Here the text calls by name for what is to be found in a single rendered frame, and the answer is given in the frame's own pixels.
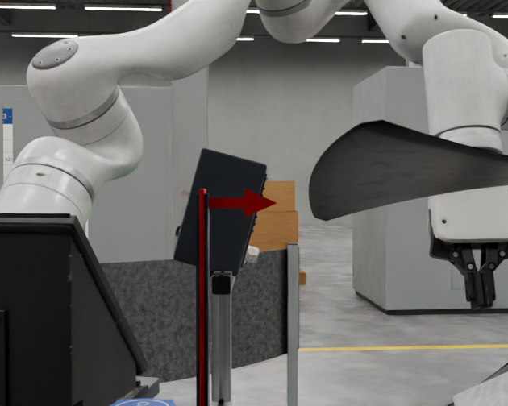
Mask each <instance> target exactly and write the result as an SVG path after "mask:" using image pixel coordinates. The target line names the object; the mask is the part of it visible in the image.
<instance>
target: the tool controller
mask: <svg viewBox="0 0 508 406"><path fill-rule="evenodd" d="M266 170H267V165H266V164H264V163H261V162H258V161H255V160H251V159H246V158H243V157H239V156H237V155H231V154H227V153H225V152H221V151H216V150H213V149H210V148H206V147H204V148H203V149H202V150H201V154H200V156H199V160H198V165H197V168H196V172H195V174H194V180H193V183H192V186H191V190H190V193H189V199H188V201H187V205H186V208H185V213H184V217H183V220H182V224H181V229H180V232H179V235H178V239H177V244H176V247H175V251H174V254H173V259H174V260H175V261H178V262H180V263H186V264H189V265H192V266H195V267H196V194H197V193H199V190H200V189H206V193H209V194H210V198H244V189H247V190H248V191H251V192H253V193H256V194H258V195H260V196H263V193H262V192H263V190H265V187H264V184H265V182H266V181H267V180H268V177H267V173H266ZM257 216H258V212H256V213H253V214H251V215H249V216H247V217H244V208H210V277H211V276H212V274H213V273H214V271H220V272H225V271H232V276H237V275H238V274H239V270H240V268H242V267H243V265H244V264H245V261H244V260H246V261H248V262H252V263H256V260H257V257H258V254H259V248H256V247H253V246H249V245H248V244H249V240H250V237H251V234H252V232H253V231H254V226H255V224H256V219H257Z"/></svg>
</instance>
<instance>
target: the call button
mask: <svg viewBox="0 0 508 406"><path fill-rule="evenodd" d="M173 401H174V400H164V399H155V398H139V399H117V401H116V402H115V403H113V404H111V405H109V406H177V405H176V404H175V403H174V402H173Z"/></svg>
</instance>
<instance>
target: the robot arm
mask: <svg viewBox="0 0 508 406"><path fill-rule="evenodd" d="M255 1H256V6H257V9H258V11H259V14H260V17H261V20H262V22H263V24H264V27H265V29H266V30H267V32H268V33H269V34H270V35H271V36H272V37H273V38H274V39H276V40H278V41H280V42H282V43H287V44H299V43H302V42H305V41H307V40H308V39H310V38H312V37H313V36H315V35H316V34H317V33H318V32H319V31H320V30H321V29H322V28H323V27H324V26H325V25H326V24H327V23H328V22H329V21H330V19H331V18H332V17H333V16H334V15H335V14H336V13H337V12H338V11H339V10H340V9H341V8H342V7H343V6H344V5H346V4H347V3H348V2H350V1H351V0H255ZM250 2H251V0H189V1H188V2H187V3H185V4H184V5H182V6H180V7H179V8H177V9H176V10H175V11H173V12H172V13H170V14H168V15H167V16H165V17H164V18H162V19H161V20H159V21H157V22H156V23H153V24H152V25H150V26H147V27H144V28H142V29H139V30H136V31H130V32H127V33H122V34H116V35H95V36H82V37H75V38H70V39H63V40H60V41H57V42H55V43H51V44H49V45H48V46H47V47H45V48H43V49H42V50H40V51H39V52H38V53H37V54H36V55H35V57H34V58H33V59H32V61H31V63H30V64H29V67H28V70H27V86H28V88H29V92H30V94H31V97H32V99H33V101H34V102H35V104H36V105H37V107H38V108H39V110H40V112H41V113H42V115H43V116H44V117H45V119H46V121H47V122H48V124H49V126H50V127H51V128H52V130H53V132H54V133H55V135H56V137H53V136H46V137H41V138H38V139H35V140H33V141H31V142H30V143H29V144H28V145H26V146H25V148H24V149H22V151H21V152H20V153H19V155H18V157H17V158H16V160H15V162H14V163H13V165H12V167H11V169H10V171H9V173H8V175H7V177H6V179H5V181H4V183H3V185H2V187H1V189H0V213H70V214H71V215H77V218H78V220H79V222H80V224H81V227H82V229H84V228H85V224H86V222H87V219H88V216H89V215H90V210H91V209H92V207H93V204H94V201H95V198H96V196H97V193H98V190H99V189H100V188H101V186H102V185H103V184H105V183H106V182H107V181H111V180H116V179H118V178H121V177H124V176H127V175H129V174H130V173H132V172H133V171H134V170H135V169H136V168H137V166H138V165H139V162H140V160H141V157H142V153H143V137H142V134H141V130H140V128H139V124H138V122H137V120H136V118H135V115H134V114H133V112H132V110H131V108H130V106H129V105H128V103H127V100H126V98H125V97H124V95H123V93H122V91H121V89H120V88H119V85H118V81H119V79H121V78H122V77H124V76H126V75H128V74H131V73H143V74H145V75H147V76H150V77H153V78H156V79H158V80H162V81H176V80H180V79H183V78H186V77H189V76H191V75H193V74H195V73H196V72H198V71H200V70H201V69H203V68H205V67H206V66H207V65H209V64H211V63H212V62H214V61H215V60H217V59H218V58H219V57H220V56H222V55H223V54H225V53H226V52H227V51H228V50H230V49H231V47H232V46H233V45H234V44H235V42H236V40H237V39H238V38H239V34H240V32H241V30H242V27H243V24H244V19H245V16H246V14H247V10H248V7H249V4H250ZM364 2H365V4H366V5H367V7H368V9H369V11H370V12H371V14H372V16H373V17H374V19H375V20H376V22H377V24H378V26H379V27H380V29H381V30H382V32H383V34H384V35H385V37H386V39H387V40H388V42H389V44H390V46H391V47H392V49H393V50H394V51H395V52H396V53H397V54H398V55H399V56H401V57H403V58H404V59H406V60H408V61H410V62H413V63H416V64H419V65H422V66H423V72H424V81H425V91H426V101H427V119H428V129H429V135H433V136H436V137H439V138H442V139H447V140H450V141H453V142H456V143H462V144H465V145H468V146H471V147H477V148H480V149H484V150H487V151H493V152H497V153H500V154H503V155H504V152H503V146H502V132H501V130H504V131H508V39H507V38H505V37H504V36H503V35H501V34H499V33H498V32H496V31H495V30H493V29H491V28H489V27H487V26H486V25H484V24H482V23H479V22H478V21H475V20H473V19H471V18H469V17H466V16H464V15H462V14H459V13H456V12H455V11H453V10H450V9H448V8H447V7H445V6H444V5H443V4H442V3H441V1H440V0H364ZM428 234H429V239H430V243H431V247H430V252H429V255H430V256H431V257H432V258H435V259H442V260H447V261H449V262H450V263H451V264H452V265H453V266H455V267H456V268H457V269H458V270H459V271H460V274H461V275H463V276H464V285H465V294H466V301H467V302H470V303H471V309H472V310H477V309H481V310H486V309H488V308H491V307H492V306H493V301H495V300H496V292H495V284H494V277H493V272H494V271H495V270H496V269H497V267H498V266H499V265H500V264H501V263H502V261H503V260H506V259H508V185H507V186H498V187H490V188H477V189H470V190H464V191H459V192H454V193H445V194H440V195H434V196H430V197H428ZM498 249H500V250H498ZM473 250H481V261H480V269H479V271H478V270H477V267H476V263H475V259H474V256H473Z"/></svg>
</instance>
